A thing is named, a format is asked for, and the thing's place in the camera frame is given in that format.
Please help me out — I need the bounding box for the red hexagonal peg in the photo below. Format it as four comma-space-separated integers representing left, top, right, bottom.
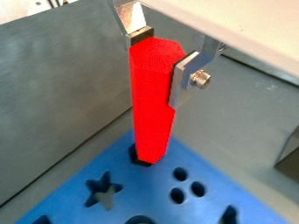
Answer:
128, 38, 184, 164

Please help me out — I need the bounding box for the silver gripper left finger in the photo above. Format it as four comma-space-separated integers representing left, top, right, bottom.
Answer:
107, 0, 155, 49

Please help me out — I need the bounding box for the blue foam shape board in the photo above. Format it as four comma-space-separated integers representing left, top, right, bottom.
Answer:
16, 132, 288, 224

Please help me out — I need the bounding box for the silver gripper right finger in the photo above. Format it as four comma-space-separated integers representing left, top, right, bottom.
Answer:
168, 36, 226, 109

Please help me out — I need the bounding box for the black curved holder stand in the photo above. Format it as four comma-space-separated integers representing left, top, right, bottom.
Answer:
275, 126, 299, 183

